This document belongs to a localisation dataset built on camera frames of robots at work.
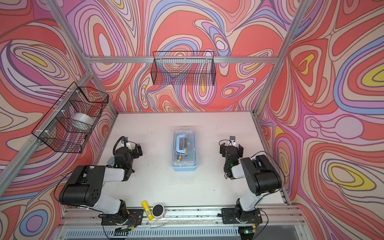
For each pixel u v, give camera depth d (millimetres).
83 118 734
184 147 879
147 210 736
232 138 814
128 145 819
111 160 885
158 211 709
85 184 459
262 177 470
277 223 722
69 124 702
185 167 843
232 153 723
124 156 714
